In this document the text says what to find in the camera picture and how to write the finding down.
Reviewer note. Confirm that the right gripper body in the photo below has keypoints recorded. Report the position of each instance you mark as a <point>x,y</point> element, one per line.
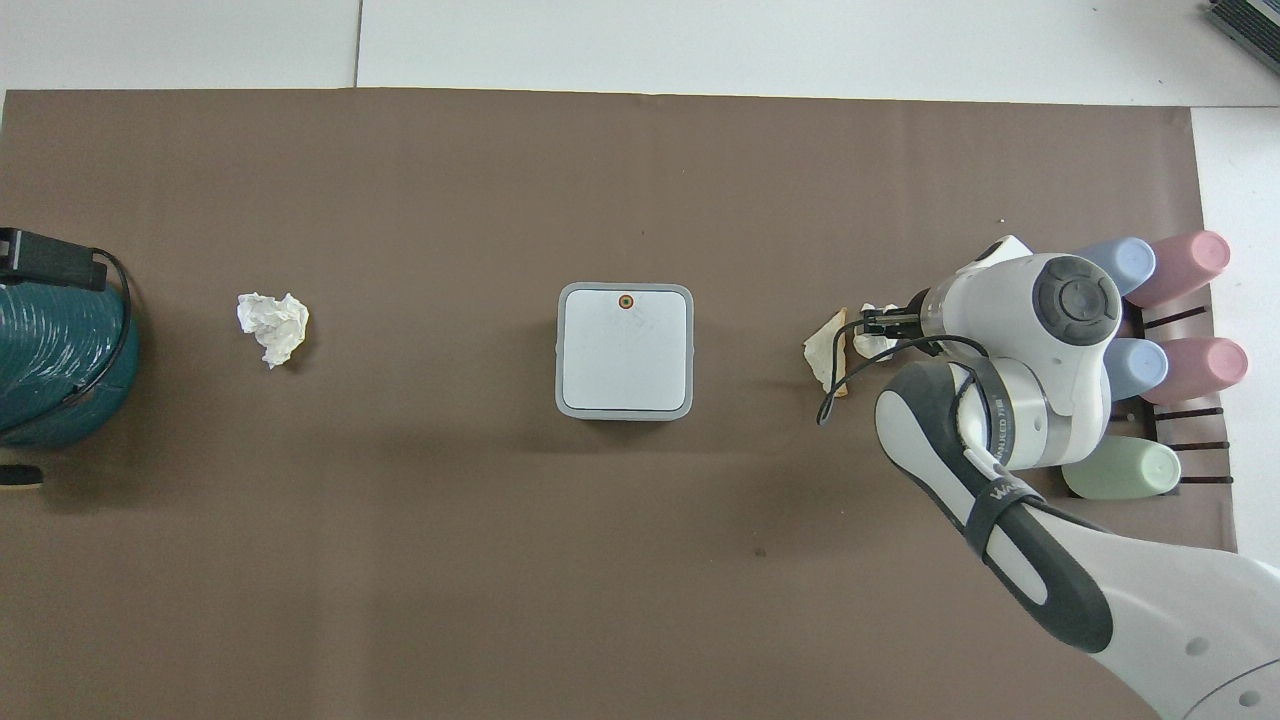
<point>918,303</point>

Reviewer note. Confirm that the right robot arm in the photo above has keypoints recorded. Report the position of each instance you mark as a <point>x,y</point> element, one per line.
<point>1010,320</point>

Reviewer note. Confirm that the white square bin grey rim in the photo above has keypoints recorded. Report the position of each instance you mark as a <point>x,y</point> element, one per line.
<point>625,350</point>

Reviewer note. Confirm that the small crumpled white paper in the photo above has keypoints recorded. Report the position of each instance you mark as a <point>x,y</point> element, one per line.
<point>876,345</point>

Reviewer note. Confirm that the torn white and tan paper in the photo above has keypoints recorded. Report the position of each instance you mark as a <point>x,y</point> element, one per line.
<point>828,352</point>

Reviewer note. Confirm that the blue plastic cup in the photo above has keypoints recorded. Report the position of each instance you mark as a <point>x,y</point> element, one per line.
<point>1128,262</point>
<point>1138,368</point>

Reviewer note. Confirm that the green plastic cup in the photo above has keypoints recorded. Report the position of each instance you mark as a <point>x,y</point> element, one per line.
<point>1125,470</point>

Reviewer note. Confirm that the pink plastic cup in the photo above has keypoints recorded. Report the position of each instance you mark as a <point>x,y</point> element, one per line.
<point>1185,265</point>
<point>1200,370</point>

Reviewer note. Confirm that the black cup rack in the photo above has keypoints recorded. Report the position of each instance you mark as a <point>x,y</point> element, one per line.
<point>1195,413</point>

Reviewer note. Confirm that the grey ribbed device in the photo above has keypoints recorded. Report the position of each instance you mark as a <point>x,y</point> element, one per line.
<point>1248,20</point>

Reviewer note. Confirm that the crumpled white paper ball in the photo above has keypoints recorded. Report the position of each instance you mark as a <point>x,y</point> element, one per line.
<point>272,326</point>

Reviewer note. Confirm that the teal ribbed cylinder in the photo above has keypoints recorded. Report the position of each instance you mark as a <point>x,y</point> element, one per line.
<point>45,360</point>

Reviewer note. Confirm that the black box device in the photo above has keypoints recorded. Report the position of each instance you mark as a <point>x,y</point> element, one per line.
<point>45,260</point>

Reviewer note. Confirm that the small black and white object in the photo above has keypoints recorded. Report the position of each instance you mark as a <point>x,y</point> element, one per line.
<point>18,476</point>

